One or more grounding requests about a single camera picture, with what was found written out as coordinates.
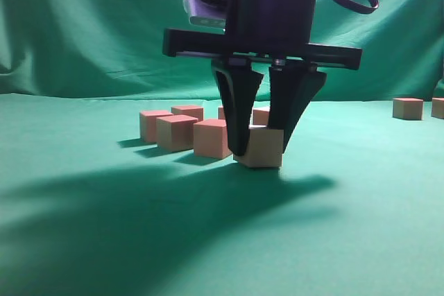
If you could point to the green backdrop cloth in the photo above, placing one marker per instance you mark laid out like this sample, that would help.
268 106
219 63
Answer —
113 49

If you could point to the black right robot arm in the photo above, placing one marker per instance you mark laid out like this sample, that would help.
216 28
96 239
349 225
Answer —
272 32

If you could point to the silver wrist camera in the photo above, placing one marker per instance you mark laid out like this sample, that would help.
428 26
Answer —
204 14

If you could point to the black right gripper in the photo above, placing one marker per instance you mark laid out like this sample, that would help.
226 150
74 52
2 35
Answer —
264 31

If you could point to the green table cloth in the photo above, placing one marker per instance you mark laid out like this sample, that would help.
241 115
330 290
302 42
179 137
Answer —
88 209

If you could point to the pink cube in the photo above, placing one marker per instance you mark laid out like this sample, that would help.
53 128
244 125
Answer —
408 108
264 149
437 110

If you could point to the pink cube placed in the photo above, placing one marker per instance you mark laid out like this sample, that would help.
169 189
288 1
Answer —
211 139
195 111
221 114
261 115
147 124

